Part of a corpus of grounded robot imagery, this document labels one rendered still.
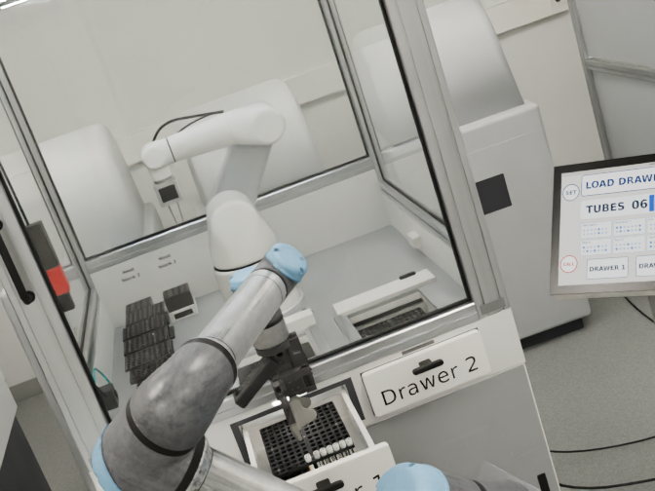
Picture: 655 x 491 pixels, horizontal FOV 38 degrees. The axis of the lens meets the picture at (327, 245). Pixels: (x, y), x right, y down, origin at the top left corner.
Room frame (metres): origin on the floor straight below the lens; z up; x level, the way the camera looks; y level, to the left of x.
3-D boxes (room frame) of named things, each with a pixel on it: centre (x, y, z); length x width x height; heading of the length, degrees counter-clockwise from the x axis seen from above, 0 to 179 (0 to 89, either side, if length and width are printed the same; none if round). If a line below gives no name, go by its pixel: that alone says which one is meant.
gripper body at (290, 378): (1.72, 0.16, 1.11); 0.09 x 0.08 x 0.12; 96
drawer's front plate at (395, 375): (1.98, -0.12, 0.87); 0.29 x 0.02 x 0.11; 96
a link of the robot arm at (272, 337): (1.72, 0.16, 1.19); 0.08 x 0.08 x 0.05
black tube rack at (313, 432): (1.82, 0.18, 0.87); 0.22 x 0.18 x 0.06; 6
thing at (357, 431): (1.83, 0.18, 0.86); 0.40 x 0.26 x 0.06; 6
